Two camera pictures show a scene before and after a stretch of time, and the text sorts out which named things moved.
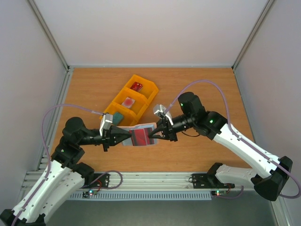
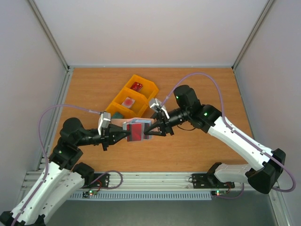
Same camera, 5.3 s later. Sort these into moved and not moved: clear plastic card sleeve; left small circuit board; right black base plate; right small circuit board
Moved: clear plastic card sleeve
Not moved: right small circuit board; left small circuit board; right black base plate
